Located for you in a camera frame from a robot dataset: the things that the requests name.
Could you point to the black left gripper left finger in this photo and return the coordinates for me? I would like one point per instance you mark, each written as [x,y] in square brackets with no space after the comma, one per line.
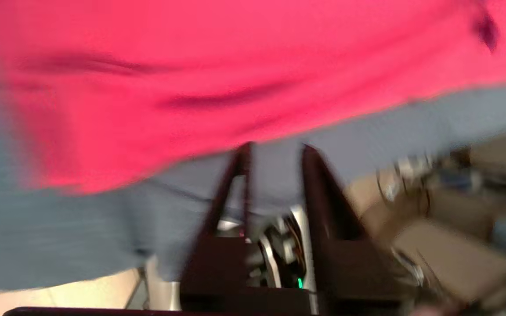
[218,263]

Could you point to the robot base with wiring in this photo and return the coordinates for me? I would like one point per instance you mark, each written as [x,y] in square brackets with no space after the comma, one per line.
[279,245]

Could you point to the red t-shirt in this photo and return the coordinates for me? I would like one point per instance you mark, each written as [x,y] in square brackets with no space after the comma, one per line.
[235,66]

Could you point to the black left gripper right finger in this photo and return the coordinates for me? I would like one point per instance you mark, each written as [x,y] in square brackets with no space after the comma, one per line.
[349,263]

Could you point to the beige cardboard box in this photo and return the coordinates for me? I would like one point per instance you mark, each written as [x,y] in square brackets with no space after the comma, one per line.
[450,259]

